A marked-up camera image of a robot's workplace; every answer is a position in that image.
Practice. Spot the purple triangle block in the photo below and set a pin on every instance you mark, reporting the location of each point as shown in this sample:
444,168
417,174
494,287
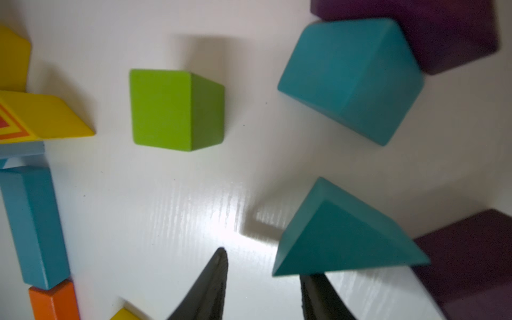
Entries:
442,34
470,272

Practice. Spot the light blue cube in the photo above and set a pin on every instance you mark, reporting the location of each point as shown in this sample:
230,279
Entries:
20,150

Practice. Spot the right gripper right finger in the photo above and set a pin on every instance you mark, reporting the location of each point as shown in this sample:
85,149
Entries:
320,300

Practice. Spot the orange rectangular block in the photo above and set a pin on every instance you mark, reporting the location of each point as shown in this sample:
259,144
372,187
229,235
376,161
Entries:
58,303

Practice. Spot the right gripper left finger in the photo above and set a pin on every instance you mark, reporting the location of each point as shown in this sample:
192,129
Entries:
206,298

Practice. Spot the yellow rectangular block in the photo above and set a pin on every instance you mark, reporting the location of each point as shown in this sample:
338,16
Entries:
125,314

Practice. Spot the teal long block diagonal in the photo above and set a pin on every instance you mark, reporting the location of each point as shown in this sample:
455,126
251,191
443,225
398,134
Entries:
31,206

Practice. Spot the teal trapezoid block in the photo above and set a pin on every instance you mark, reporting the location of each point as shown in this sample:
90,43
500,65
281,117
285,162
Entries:
360,73

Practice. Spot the green cube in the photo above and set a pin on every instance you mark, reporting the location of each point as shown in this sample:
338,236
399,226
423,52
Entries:
176,110

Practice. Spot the teal triangle block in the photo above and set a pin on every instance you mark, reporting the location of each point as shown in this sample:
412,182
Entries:
335,231

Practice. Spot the yellow triangle block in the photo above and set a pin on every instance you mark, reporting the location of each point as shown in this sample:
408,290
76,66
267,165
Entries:
27,117
15,58

